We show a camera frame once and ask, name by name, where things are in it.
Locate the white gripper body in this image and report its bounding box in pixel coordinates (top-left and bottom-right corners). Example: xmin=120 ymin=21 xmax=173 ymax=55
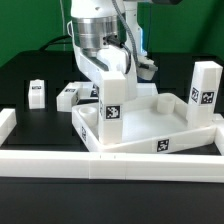
xmin=73 ymin=44 xmax=159 ymax=101

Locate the white desk tabletop tray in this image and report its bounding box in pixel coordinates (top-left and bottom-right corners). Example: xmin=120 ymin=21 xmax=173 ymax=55
xmin=72 ymin=94 xmax=224 ymax=156

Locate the white fiducial marker sheet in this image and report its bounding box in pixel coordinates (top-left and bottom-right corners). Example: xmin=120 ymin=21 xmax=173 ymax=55
xmin=76 ymin=82 xmax=158 ymax=100

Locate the white U-shaped obstacle fence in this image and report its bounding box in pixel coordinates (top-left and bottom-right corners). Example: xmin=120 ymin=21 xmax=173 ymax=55
xmin=0 ymin=108 xmax=224 ymax=183

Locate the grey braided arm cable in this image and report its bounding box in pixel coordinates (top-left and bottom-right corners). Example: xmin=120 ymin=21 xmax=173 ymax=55
xmin=111 ymin=0 xmax=140 ymax=76

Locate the black cable with connector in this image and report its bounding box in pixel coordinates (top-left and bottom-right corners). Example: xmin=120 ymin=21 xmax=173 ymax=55
xmin=39 ymin=34 xmax=76 ymax=52

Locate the thin white cable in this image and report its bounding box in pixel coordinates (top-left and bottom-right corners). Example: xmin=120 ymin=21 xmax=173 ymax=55
xmin=59 ymin=0 xmax=66 ymax=52

